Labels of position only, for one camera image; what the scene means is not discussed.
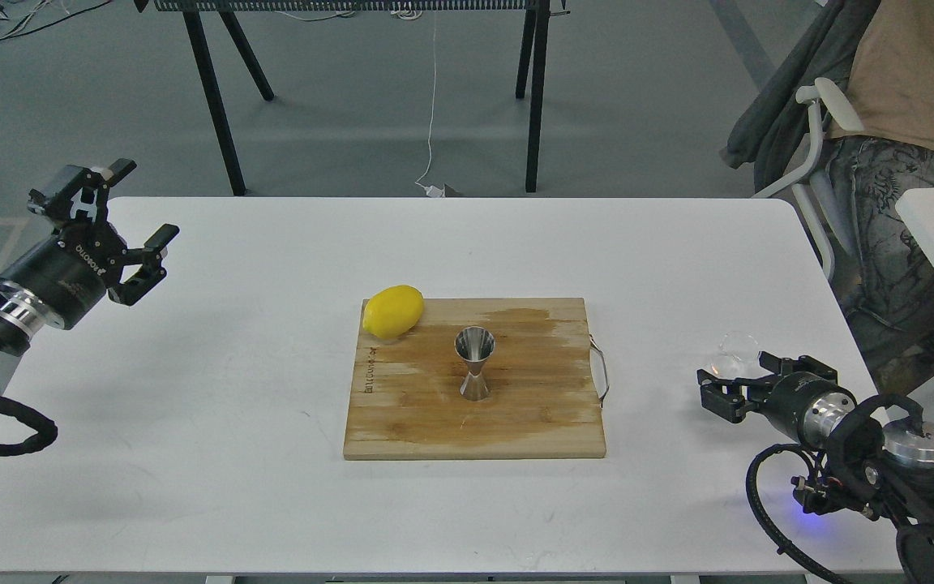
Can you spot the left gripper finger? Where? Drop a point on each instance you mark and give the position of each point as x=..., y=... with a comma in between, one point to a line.
x=133, y=272
x=75, y=200

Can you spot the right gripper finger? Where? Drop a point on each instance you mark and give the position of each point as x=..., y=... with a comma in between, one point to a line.
x=804, y=363
x=730, y=399

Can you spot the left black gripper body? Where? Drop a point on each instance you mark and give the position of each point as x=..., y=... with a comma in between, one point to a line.
x=69, y=272

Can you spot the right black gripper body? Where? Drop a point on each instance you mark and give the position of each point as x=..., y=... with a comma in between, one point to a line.
x=806, y=407

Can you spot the small clear glass cup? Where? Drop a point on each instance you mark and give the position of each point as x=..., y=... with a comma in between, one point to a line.
x=736, y=356

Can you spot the steel jigger measuring cup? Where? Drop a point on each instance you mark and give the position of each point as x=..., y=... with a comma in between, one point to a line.
x=474, y=345

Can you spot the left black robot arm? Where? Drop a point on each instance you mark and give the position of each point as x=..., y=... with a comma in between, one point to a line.
x=22, y=429

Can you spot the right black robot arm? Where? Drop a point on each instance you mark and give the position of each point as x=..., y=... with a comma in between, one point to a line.
x=875, y=456

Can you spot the wooden cutting board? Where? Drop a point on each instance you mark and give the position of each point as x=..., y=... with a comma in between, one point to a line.
x=405, y=402

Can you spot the dark grey jacket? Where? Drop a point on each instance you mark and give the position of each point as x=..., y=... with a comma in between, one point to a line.
x=768, y=132

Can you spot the yellow lemon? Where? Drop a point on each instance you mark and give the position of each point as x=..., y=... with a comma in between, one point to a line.
x=392, y=312

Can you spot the person in tan shirt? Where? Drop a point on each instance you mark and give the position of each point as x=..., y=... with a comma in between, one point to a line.
x=891, y=87

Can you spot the black metal table frame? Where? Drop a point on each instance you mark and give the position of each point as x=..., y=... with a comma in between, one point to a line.
x=367, y=79

